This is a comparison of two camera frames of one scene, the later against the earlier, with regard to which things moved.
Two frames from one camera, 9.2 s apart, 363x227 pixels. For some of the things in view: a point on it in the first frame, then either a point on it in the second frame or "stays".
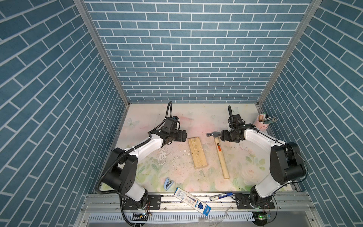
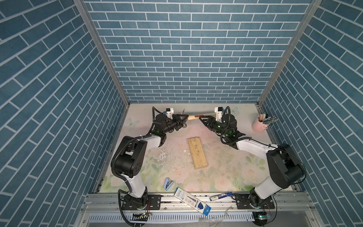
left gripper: [184, 136] -> [178, 124]
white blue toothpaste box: [193, 202] stays
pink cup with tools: [263, 121] stays
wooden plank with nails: [197, 152] stays
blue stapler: [168, 183] stays
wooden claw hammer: [216, 135] -> [192, 117]
